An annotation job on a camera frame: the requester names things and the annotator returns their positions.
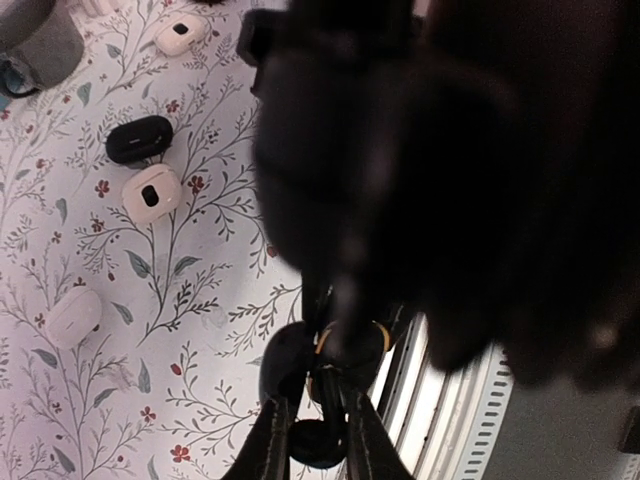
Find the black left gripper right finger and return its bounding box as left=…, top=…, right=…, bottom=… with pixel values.
left=346, top=391, right=413, bottom=480

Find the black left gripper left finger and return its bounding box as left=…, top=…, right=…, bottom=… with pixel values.
left=224, top=397, right=292, bottom=480

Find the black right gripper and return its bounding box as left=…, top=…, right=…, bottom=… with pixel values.
left=237, top=1, right=639, bottom=390

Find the black earbud charging case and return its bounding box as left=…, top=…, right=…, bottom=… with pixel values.
left=259, top=322, right=392, bottom=469

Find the white earbud charging case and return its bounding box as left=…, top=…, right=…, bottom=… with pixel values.
left=45, top=286, right=103, bottom=350

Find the cream case with black oval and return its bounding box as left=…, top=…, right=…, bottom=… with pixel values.
left=122, top=163, right=182, bottom=225

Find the floral patterned table mat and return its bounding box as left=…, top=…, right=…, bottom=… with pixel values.
left=1, top=1, right=301, bottom=479

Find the dark grey mug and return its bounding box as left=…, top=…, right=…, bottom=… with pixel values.
left=1, top=1, right=84, bottom=99

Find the aluminium front rail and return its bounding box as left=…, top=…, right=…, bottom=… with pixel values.
left=370, top=315, right=513, bottom=479

